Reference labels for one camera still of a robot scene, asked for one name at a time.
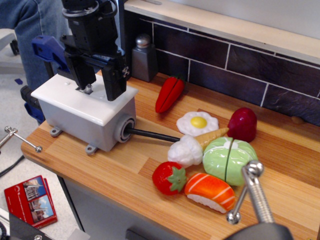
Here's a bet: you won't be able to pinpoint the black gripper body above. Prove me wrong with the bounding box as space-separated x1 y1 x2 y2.
61 12 127 69

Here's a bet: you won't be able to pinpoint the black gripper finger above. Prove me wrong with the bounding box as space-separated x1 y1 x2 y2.
101 56 130 101
64 49 96 90

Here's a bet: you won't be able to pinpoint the clear light switch toggle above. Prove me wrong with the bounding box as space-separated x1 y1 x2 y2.
83 84 93 95

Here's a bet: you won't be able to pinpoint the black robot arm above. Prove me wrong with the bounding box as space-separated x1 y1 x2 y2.
60 0 129 101

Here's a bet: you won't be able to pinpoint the grey salt shaker toy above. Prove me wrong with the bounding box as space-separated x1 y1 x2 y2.
131 33 158 82

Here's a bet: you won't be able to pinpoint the blue bar clamp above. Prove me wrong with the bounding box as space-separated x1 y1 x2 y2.
20 35 72 124

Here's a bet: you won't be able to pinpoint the red chili pepper toy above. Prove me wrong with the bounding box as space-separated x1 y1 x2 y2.
155 76 186 113

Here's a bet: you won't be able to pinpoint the person legs in jeans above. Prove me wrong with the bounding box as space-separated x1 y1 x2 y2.
0 0 71 90

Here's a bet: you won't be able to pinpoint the fried egg toy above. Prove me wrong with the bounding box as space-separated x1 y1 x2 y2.
176 111 219 137

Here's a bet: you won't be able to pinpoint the metal clamp screw left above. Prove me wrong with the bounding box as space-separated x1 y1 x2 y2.
0 126 43 153

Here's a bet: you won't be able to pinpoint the metal clamp screw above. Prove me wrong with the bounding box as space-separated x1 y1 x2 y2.
226 160 275 225
0 126 43 153

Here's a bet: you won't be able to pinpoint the ice cream cone toy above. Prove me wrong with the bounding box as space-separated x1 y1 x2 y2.
167 127 229 168

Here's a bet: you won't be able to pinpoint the red strawberry toy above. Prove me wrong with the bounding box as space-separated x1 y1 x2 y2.
152 161 187 196

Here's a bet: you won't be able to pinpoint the green cabbage toy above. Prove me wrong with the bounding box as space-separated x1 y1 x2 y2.
202 137 258 186

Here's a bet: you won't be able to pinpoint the dark red plum toy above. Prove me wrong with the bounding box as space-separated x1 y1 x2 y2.
227 107 257 143

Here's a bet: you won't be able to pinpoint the red booklet on floor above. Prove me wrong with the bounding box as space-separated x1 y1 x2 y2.
4 175 58 229

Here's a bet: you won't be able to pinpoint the salmon sushi toy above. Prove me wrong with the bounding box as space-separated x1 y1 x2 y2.
184 173 236 214

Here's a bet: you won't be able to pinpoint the wooden shelf with tiled back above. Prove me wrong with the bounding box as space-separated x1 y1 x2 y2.
119 0 320 125

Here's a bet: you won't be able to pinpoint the metal clamp screw right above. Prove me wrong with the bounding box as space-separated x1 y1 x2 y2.
226 160 275 225

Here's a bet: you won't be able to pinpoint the black device bottom left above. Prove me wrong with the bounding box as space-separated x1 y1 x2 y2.
0 214 52 240

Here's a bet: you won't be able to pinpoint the grey electrical switch box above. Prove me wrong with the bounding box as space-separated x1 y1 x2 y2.
31 74 138 155

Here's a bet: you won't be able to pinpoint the black cable from box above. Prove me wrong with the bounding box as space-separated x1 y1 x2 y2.
127 128 181 143

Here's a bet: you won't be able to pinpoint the black cable on floor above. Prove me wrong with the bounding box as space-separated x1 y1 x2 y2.
0 154 25 178

